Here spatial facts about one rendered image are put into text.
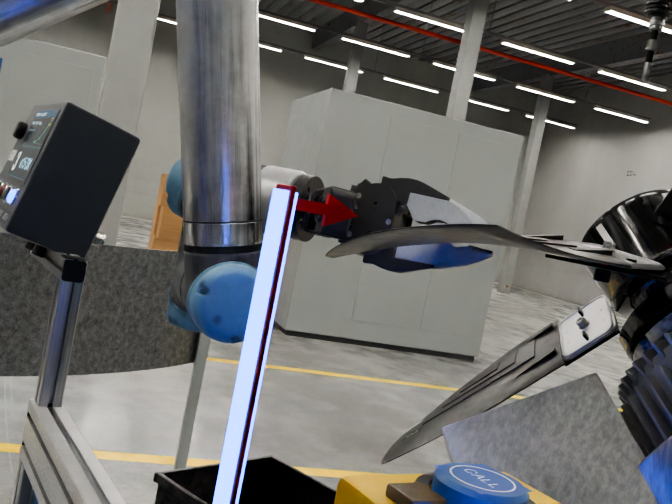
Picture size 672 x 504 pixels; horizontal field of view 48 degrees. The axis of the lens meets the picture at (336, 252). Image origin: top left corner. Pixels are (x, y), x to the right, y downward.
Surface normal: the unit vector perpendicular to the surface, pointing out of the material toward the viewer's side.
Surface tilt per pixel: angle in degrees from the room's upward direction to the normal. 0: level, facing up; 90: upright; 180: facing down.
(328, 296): 90
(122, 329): 90
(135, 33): 90
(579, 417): 55
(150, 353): 90
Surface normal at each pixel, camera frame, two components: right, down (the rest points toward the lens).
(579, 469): -0.21, -0.58
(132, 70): 0.30, 0.11
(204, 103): -0.17, 0.12
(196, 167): -0.47, 0.11
